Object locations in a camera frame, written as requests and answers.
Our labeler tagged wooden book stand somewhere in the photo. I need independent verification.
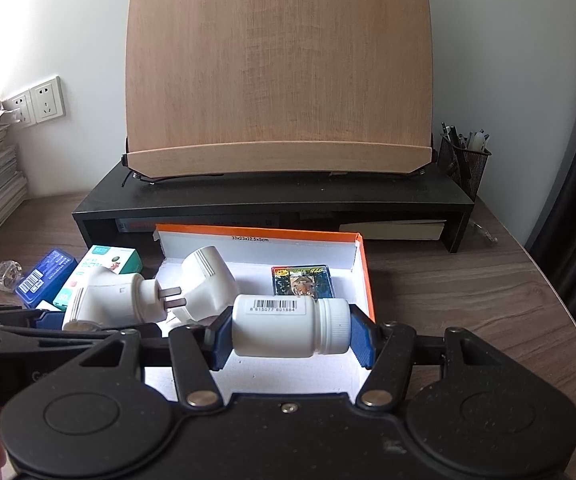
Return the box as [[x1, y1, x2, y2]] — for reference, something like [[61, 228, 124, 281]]
[[121, 0, 439, 184]]

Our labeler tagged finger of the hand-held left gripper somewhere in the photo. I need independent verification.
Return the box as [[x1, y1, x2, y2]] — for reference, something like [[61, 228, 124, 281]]
[[0, 326, 163, 357], [0, 302, 65, 331]]

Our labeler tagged yellowish book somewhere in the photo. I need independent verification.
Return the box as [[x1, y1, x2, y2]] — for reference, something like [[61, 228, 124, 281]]
[[340, 219, 446, 241]]

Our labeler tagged white plug adapter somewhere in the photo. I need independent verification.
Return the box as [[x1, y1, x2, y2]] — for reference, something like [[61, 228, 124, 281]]
[[62, 265, 187, 332], [169, 245, 240, 325]]

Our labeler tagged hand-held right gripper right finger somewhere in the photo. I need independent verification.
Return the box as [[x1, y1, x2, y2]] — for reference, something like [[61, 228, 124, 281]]
[[351, 305, 511, 409]]

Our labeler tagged white and orange cardboard box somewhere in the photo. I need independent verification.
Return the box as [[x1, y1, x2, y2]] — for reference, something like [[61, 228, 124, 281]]
[[143, 223, 377, 404]]

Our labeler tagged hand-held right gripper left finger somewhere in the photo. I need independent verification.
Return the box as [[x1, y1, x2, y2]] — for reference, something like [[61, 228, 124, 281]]
[[68, 308, 233, 408]]

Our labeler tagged clear glass knob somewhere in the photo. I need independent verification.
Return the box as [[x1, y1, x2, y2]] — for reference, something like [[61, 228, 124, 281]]
[[0, 261, 23, 291]]

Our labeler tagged blue plastic box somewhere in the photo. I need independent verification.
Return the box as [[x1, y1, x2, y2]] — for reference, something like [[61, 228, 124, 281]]
[[15, 248, 79, 310]]

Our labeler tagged black mesh pen holder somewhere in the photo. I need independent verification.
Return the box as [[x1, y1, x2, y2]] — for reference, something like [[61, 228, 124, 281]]
[[437, 132, 493, 197]]

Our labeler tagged tiger print card box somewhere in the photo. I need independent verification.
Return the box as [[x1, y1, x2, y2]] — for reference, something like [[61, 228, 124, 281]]
[[271, 264, 337, 301]]

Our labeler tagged clear key ring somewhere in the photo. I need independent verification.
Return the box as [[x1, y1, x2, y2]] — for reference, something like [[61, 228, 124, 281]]
[[470, 219, 499, 247]]

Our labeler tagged black desk riser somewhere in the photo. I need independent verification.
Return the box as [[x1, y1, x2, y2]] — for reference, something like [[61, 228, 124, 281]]
[[71, 157, 476, 254]]

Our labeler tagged green and white carton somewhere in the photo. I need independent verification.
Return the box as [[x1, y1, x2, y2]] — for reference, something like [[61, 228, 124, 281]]
[[35, 244, 144, 314]]

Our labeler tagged white wall socket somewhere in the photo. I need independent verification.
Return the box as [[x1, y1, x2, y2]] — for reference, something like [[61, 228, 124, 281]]
[[29, 75, 64, 124], [3, 88, 37, 129]]

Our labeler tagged white plastic bottle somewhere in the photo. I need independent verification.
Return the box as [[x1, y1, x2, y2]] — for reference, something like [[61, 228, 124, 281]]
[[230, 294, 351, 359]]

